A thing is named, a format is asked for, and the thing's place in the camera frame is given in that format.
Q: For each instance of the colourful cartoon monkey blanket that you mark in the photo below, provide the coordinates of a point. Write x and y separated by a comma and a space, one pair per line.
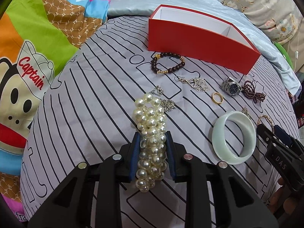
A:
38, 37

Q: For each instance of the grey floral quilt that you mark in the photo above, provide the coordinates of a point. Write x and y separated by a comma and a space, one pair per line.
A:
280, 20

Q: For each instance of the thin gold bangle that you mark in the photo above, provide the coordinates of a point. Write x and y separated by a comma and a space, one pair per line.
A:
268, 119

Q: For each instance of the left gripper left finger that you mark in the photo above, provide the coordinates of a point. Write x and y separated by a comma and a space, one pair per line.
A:
115, 170

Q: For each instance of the small silver earring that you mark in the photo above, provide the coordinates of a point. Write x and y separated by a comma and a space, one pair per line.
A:
246, 112

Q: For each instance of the light blue pillow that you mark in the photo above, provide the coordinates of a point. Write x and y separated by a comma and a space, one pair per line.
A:
213, 7

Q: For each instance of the red cardboard box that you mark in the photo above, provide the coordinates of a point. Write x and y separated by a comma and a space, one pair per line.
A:
200, 36

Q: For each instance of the pale green jade bangle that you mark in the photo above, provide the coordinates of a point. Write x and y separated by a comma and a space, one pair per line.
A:
234, 138

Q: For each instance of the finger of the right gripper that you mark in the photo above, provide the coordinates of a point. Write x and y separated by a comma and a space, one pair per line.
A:
264, 133
282, 135

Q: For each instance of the silver wrist watch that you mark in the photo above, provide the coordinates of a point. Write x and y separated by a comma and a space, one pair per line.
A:
231, 87

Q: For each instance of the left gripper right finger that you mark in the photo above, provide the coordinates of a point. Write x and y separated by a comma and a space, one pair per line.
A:
187, 168

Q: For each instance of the grey lined bed sheet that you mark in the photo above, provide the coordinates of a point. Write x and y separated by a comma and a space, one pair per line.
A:
86, 115

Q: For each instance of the green plastic object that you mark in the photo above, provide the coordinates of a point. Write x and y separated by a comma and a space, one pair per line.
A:
284, 53

